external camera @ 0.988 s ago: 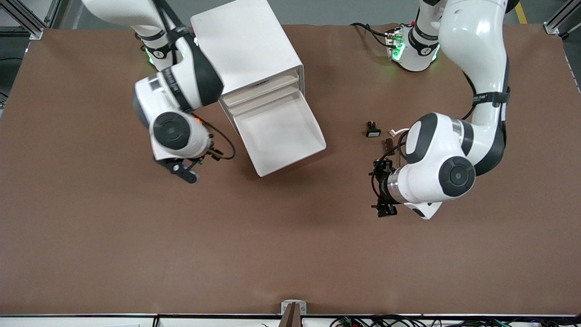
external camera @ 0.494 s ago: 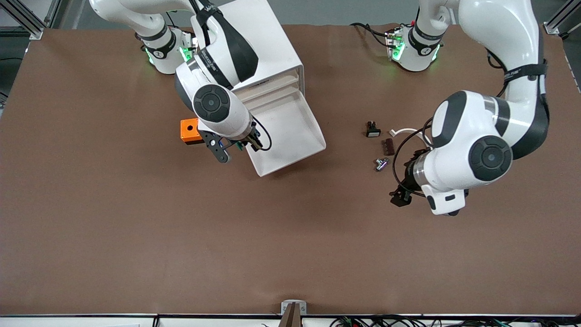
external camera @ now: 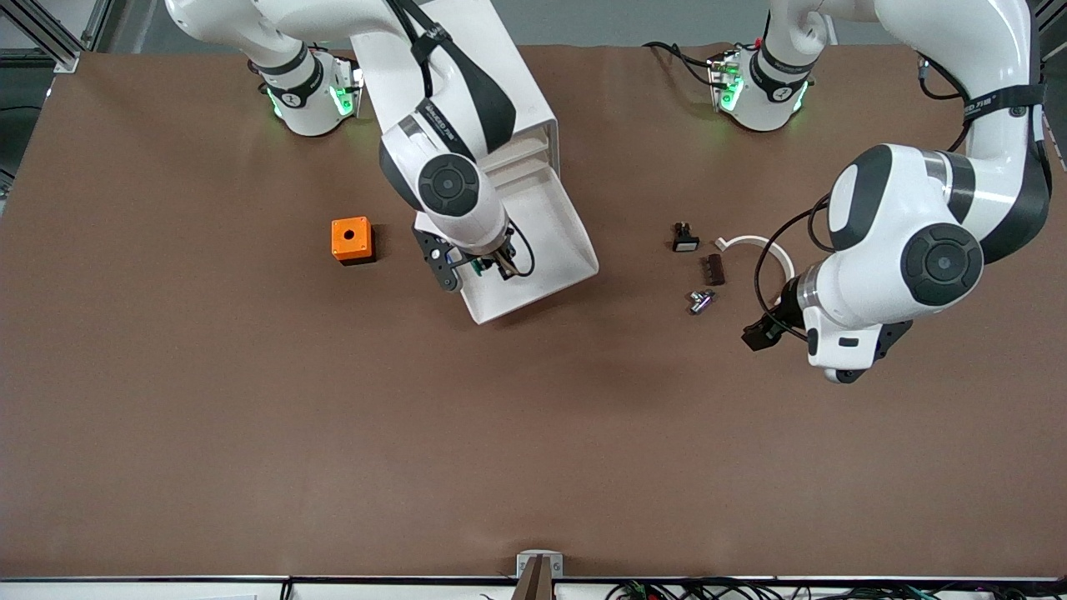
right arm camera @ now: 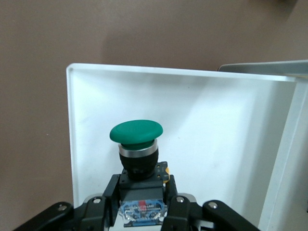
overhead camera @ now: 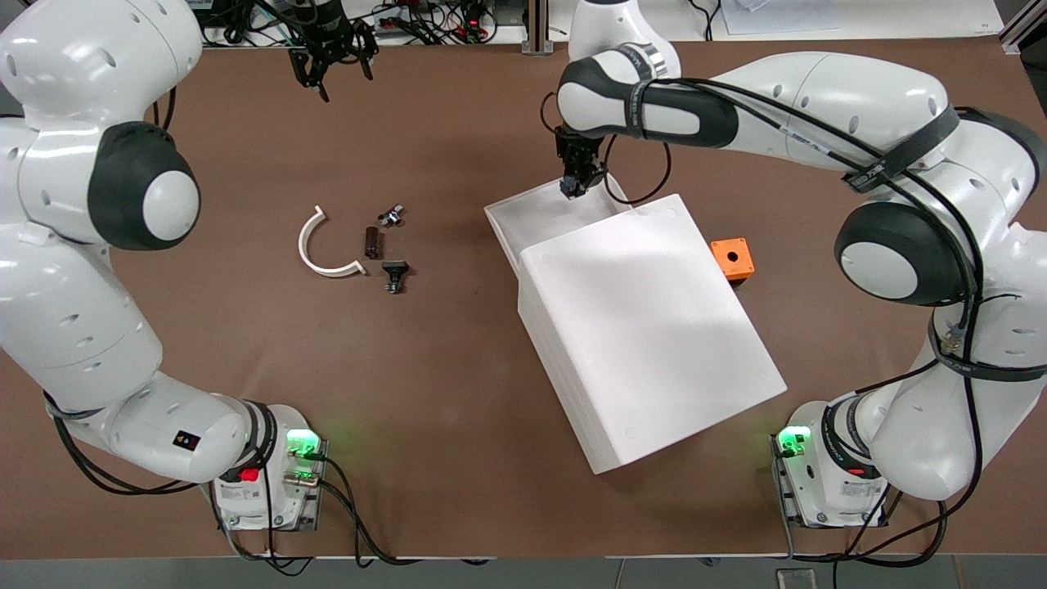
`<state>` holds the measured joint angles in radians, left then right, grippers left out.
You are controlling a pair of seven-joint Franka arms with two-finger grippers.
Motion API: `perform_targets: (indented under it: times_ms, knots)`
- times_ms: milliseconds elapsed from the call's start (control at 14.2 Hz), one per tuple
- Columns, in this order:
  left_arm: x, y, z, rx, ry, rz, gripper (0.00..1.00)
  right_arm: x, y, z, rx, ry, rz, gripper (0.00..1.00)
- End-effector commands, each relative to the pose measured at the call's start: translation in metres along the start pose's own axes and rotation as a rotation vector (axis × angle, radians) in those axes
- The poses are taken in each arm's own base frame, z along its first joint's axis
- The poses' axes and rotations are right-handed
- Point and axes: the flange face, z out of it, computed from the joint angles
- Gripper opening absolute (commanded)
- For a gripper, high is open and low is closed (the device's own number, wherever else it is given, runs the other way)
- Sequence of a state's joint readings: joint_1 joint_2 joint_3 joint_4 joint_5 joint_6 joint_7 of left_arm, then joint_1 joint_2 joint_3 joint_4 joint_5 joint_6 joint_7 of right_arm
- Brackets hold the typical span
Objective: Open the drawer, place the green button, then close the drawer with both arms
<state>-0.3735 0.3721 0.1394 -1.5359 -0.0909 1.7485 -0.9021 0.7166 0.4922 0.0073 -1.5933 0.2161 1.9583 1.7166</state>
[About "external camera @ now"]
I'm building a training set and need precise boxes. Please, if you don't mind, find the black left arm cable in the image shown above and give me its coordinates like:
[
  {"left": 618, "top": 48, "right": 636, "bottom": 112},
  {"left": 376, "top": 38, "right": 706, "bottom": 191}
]
[{"left": 754, "top": 50, "right": 1043, "bottom": 338}]

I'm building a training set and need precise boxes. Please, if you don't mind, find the black base power cable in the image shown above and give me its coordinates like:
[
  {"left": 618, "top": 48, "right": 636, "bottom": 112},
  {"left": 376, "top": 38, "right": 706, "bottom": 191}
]
[{"left": 642, "top": 40, "right": 718, "bottom": 88}]

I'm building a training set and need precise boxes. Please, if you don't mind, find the tangled black cable bundle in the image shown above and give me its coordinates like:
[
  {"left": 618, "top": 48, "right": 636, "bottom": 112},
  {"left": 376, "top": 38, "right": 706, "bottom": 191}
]
[{"left": 604, "top": 577, "right": 1067, "bottom": 600}]

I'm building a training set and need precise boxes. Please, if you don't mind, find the white drawer cabinet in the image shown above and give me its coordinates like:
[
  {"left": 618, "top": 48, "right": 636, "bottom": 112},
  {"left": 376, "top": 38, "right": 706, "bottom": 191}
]
[{"left": 350, "top": 0, "right": 559, "bottom": 219}]

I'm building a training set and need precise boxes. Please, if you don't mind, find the brown table cover mat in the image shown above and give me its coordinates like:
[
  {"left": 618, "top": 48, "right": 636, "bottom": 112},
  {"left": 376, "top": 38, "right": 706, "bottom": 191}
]
[{"left": 0, "top": 42, "right": 1067, "bottom": 579}]

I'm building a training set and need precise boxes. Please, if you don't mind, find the grey metal bracket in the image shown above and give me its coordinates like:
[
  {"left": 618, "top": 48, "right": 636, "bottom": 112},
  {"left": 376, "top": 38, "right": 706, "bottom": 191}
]
[{"left": 516, "top": 550, "right": 564, "bottom": 600}]

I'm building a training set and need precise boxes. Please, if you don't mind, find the white half-ring clamp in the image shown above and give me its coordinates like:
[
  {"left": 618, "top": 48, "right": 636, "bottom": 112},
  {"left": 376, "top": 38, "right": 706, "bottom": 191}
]
[{"left": 714, "top": 235, "right": 797, "bottom": 288}]

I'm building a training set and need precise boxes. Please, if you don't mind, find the white table frame rail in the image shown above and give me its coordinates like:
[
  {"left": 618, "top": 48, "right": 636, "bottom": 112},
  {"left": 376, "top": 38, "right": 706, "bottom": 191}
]
[{"left": 0, "top": 581, "right": 1067, "bottom": 600}]

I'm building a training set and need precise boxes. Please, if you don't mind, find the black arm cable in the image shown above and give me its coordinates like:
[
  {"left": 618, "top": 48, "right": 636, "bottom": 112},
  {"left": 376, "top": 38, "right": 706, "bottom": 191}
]
[
  {"left": 383, "top": 0, "right": 536, "bottom": 278},
  {"left": 754, "top": 50, "right": 1043, "bottom": 338}
]

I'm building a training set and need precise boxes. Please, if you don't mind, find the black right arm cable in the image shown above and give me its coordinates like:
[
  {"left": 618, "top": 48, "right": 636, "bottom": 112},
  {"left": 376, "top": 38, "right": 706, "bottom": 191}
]
[{"left": 383, "top": 0, "right": 536, "bottom": 278}]

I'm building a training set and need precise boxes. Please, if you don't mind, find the orange button box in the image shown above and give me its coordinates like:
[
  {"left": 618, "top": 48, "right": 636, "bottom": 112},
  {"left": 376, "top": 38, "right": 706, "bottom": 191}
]
[{"left": 331, "top": 216, "right": 376, "bottom": 266}]

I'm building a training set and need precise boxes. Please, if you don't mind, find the white plastic cabinet drawer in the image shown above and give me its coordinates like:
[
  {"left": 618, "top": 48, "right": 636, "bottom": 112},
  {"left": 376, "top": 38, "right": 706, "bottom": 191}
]
[
  {"left": 414, "top": 158, "right": 600, "bottom": 326},
  {"left": 492, "top": 150, "right": 553, "bottom": 172},
  {"left": 490, "top": 133, "right": 551, "bottom": 159}
]

